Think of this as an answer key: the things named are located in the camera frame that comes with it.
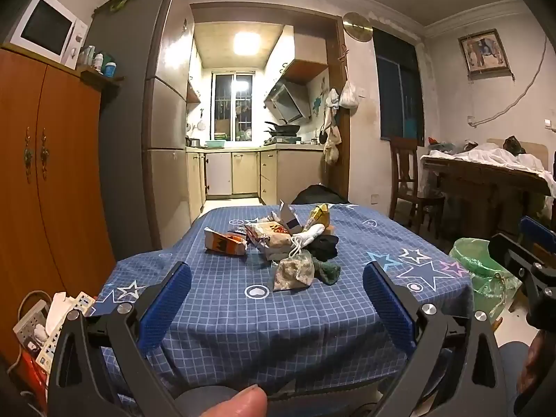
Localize person's leg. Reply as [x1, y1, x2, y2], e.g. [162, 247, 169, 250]
[497, 341, 531, 417]

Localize green item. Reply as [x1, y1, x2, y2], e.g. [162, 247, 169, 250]
[93, 0, 131, 15]

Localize white sock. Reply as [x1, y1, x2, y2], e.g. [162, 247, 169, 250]
[292, 223, 326, 248]

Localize brown bread bag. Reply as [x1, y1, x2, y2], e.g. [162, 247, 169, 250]
[245, 221, 294, 253]

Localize orange carton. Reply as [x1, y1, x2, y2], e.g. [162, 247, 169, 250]
[204, 227, 249, 256]

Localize black sock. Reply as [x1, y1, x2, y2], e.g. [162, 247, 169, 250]
[308, 235, 340, 261]

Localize gold cardboard box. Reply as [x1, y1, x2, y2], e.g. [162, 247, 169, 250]
[307, 203, 332, 229]

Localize white microwave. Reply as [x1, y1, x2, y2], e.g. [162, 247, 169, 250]
[9, 0, 89, 70]

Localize dark wooden dining table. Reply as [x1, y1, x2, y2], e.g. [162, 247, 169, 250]
[421, 152, 552, 244]

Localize gold wall clock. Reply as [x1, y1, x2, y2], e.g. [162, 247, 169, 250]
[342, 12, 372, 41]

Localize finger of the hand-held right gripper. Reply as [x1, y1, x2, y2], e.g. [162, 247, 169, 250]
[487, 234, 550, 285]
[520, 216, 556, 248]

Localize person's right hand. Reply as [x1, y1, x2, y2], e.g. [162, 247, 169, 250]
[517, 330, 556, 404]

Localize steel range hood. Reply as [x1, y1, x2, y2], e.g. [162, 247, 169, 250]
[264, 82, 311, 124]

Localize white plastic bag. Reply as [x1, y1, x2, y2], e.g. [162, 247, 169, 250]
[339, 80, 360, 109]

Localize red box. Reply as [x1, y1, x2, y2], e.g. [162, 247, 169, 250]
[19, 347, 49, 400]

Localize dark wooden chair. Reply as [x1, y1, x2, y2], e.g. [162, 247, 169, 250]
[389, 137, 446, 237]

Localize person's left hand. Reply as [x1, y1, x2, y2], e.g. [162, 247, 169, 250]
[200, 386, 268, 417]

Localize beige drawstring pouch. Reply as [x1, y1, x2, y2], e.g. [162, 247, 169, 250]
[273, 247, 314, 291]

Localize large black bag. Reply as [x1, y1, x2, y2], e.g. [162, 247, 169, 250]
[291, 185, 348, 206]

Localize white power strip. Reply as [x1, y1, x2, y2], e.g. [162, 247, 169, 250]
[35, 293, 96, 372]
[13, 308, 48, 345]

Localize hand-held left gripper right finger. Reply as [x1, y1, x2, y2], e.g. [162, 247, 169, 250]
[362, 261, 522, 417]

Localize beige kitchen base cabinets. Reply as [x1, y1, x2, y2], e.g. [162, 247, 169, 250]
[187, 145, 326, 213]

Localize blue star checked tablecloth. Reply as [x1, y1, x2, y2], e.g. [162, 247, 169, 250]
[93, 203, 474, 400]

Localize dark window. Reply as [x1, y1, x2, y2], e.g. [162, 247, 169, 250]
[373, 26, 425, 146]

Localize orange wooden cabinet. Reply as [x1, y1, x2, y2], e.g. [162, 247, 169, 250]
[0, 43, 124, 357]

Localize framed elephant picture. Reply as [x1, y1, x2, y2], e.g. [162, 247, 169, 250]
[457, 29, 511, 76]

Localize black wok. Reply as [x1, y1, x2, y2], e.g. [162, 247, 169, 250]
[265, 121, 301, 136]

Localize green sock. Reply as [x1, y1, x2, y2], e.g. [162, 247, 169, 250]
[313, 257, 342, 285]

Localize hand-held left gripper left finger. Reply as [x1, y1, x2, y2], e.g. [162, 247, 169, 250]
[47, 261, 193, 417]

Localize white wall cable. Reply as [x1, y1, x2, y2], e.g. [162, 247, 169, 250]
[471, 30, 549, 128]

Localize kitchen window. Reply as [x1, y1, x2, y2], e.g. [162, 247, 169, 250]
[212, 72, 255, 142]

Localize green-lined trash bin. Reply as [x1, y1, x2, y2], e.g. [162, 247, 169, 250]
[449, 237, 522, 324]

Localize beige wall cabinet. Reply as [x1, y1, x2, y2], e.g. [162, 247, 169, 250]
[265, 26, 328, 81]
[187, 37, 203, 105]

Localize ceiling light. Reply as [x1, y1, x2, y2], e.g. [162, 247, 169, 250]
[232, 30, 261, 57]

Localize white tissue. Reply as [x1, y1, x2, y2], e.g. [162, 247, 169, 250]
[46, 292, 81, 326]

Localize beige board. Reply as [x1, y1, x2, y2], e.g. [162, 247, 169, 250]
[486, 138, 549, 170]

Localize grey refrigerator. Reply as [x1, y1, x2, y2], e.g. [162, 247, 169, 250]
[84, 0, 196, 270]

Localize beige cloth bag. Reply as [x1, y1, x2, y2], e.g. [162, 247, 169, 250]
[324, 126, 342, 166]

